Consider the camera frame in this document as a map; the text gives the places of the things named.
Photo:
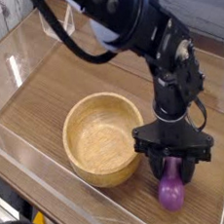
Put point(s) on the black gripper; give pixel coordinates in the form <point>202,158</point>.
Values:
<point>178,139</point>

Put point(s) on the purple toy eggplant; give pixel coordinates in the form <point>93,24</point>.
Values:
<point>171,190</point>

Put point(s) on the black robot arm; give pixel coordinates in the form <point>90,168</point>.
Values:
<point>147,29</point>

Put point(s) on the brown wooden bowl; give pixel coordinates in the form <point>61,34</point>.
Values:
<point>97,139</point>

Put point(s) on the clear acrylic barrier wall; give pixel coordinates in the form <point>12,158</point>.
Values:
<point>40,81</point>

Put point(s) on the clear acrylic corner bracket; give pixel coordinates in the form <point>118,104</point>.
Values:
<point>67,22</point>

